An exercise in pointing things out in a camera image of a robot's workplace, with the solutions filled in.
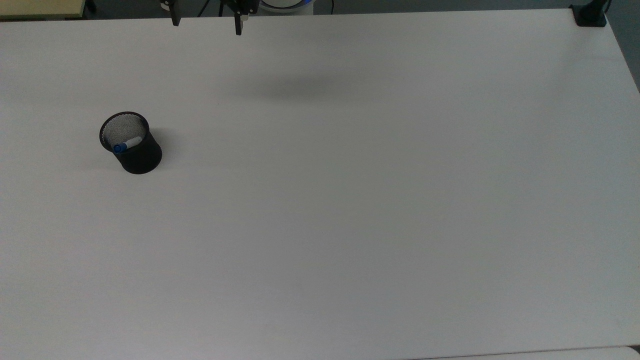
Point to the black mesh pen holder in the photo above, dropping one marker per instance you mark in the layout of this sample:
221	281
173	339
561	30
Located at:
141	159

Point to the black table clamp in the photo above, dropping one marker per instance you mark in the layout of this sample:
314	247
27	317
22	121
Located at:
589	15

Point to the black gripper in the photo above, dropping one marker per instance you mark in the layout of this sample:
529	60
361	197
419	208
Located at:
247	6

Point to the beige wooden table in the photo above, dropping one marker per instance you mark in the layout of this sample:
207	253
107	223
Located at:
40	7

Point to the blue and white marker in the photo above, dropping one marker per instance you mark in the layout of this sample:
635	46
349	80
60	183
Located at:
126	145

